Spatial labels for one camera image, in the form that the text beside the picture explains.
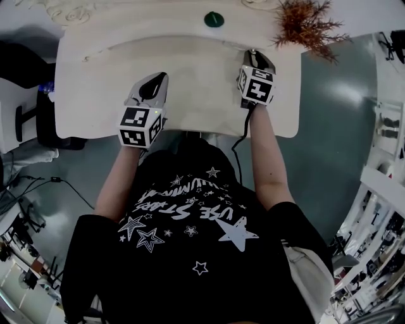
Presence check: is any small black swivel chair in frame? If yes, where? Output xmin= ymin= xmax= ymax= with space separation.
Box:
xmin=377 ymin=29 xmax=405 ymax=65

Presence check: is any person's left forearm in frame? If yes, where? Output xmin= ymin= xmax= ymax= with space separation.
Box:
xmin=94 ymin=146 xmax=144 ymax=223

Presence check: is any white canvas bag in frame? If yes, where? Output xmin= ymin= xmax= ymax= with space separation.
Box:
xmin=281 ymin=246 xmax=335 ymax=321

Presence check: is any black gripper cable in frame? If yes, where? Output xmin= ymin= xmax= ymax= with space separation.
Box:
xmin=231 ymin=106 xmax=258 ymax=188

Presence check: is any white shelving rack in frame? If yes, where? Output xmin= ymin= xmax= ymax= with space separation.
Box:
xmin=328 ymin=164 xmax=405 ymax=324

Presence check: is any small dark green round object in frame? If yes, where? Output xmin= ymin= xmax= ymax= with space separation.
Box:
xmin=203 ymin=11 xmax=225 ymax=28

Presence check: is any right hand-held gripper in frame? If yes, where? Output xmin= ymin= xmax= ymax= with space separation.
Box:
xmin=236 ymin=49 xmax=277 ymax=110

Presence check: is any person's right forearm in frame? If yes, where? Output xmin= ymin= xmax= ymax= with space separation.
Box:
xmin=249 ymin=103 xmax=297 ymax=213

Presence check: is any clear blue water bottle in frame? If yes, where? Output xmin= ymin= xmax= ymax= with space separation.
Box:
xmin=38 ymin=81 xmax=58 ymax=96

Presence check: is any grey cloth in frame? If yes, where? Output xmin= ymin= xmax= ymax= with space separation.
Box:
xmin=10 ymin=138 xmax=61 ymax=169

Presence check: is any white desk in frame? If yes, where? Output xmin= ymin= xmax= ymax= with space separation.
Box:
xmin=54 ymin=0 xmax=305 ymax=140

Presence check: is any black power adapter cable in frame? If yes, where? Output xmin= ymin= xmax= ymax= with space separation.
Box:
xmin=0 ymin=175 xmax=96 ymax=212

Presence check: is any black star print shirt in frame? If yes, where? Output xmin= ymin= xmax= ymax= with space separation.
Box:
xmin=59 ymin=138 xmax=333 ymax=324

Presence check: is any white work table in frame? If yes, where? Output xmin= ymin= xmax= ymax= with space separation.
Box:
xmin=372 ymin=100 xmax=405 ymax=158

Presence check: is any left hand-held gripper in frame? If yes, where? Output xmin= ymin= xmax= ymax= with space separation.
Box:
xmin=118 ymin=72 xmax=170 ymax=150

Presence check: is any red-brown artificial plant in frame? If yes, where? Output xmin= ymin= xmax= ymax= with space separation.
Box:
xmin=270 ymin=0 xmax=351 ymax=66

